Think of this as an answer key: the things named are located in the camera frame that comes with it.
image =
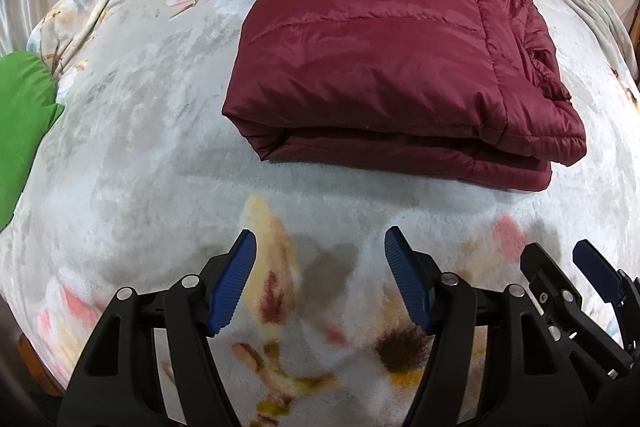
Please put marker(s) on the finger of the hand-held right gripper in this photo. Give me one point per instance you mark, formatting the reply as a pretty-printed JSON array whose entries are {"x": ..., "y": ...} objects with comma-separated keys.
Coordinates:
[
  {"x": 595, "y": 269},
  {"x": 542, "y": 269}
]

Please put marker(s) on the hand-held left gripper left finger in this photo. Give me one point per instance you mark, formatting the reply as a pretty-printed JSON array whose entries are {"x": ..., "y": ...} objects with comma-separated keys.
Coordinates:
[{"x": 235, "y": 287}]

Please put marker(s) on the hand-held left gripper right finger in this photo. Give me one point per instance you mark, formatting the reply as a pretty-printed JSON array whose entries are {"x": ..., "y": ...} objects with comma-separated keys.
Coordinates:
[{"x": 405, "y": 282}]

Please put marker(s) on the maroon puffer jacket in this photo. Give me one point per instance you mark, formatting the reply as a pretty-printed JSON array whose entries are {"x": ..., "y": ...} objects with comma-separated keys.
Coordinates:
[{"x": 375, "y": 57}]

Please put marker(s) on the floral fleece blanket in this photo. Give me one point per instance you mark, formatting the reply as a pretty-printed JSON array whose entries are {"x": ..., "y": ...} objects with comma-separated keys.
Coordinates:
[{"x": 150, "y": 157}]

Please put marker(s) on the green cloth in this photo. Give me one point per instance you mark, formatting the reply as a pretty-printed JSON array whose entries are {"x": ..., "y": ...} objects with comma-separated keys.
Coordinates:
[{"x": 25, "y": 117}]

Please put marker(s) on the wooden bed frame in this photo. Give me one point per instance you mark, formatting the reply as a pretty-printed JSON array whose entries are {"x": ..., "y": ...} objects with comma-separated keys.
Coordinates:
[{"x": 37, "y": 367}]

